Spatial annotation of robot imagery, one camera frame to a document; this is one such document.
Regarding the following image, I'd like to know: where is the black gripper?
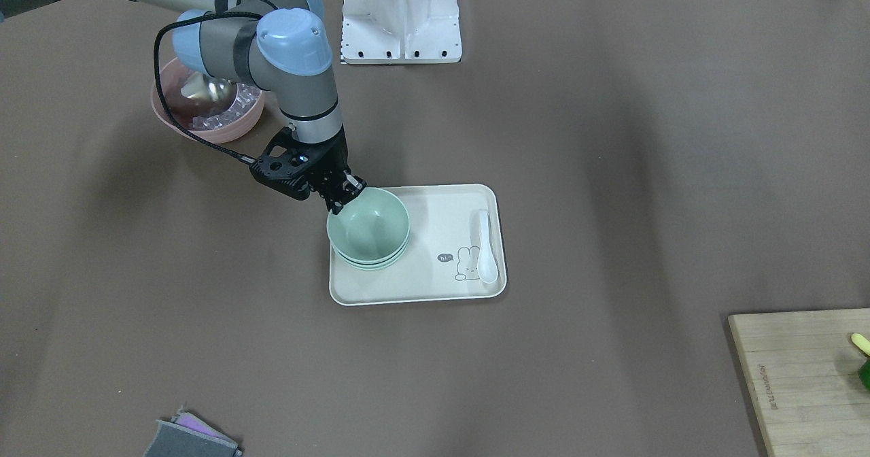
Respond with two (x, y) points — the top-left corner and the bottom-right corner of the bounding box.
(290, 128), (368, 215)

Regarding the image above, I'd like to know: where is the green bowl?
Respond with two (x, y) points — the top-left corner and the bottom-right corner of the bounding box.
(330, 248), (405, 271)
(332, 243), (409, 264)
(326, 187), (411, 260)

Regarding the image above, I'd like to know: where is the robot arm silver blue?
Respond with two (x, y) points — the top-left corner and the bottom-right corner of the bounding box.
(1, 0), (366, 215)

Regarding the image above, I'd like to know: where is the green bowl on tray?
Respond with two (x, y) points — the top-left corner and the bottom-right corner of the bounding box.
(330, 248), (405, 271)

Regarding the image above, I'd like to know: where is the beige serving tray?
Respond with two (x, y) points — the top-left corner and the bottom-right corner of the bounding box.
(329, 184), (507, 306)

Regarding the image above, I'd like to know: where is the pink bowl with ice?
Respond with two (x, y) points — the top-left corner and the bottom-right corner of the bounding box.
(160, 59), (265, 144)

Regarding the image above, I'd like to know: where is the white ceramic spoon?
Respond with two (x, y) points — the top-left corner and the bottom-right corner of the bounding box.
(478, 209), (498, 284)

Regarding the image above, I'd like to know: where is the metal ice scoop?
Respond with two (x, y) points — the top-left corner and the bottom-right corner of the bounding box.
(180, 71), (237, 105)

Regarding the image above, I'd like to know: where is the grey folded cloth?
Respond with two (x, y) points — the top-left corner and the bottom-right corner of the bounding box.
(143, 410), (243, 456)

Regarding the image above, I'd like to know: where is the wooden cutting board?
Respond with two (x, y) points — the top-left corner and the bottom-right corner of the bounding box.
(728, 308), (869, 456)

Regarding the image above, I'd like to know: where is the yellow plastic knife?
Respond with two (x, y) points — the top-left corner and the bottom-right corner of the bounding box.
(850, 333), (870, 357)

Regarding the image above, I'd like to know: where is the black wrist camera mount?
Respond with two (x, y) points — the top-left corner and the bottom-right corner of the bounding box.
(249, 126), (315, 201)

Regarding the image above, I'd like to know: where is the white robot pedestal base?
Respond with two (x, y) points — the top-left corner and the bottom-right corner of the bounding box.
(340, 0), (463, 65)

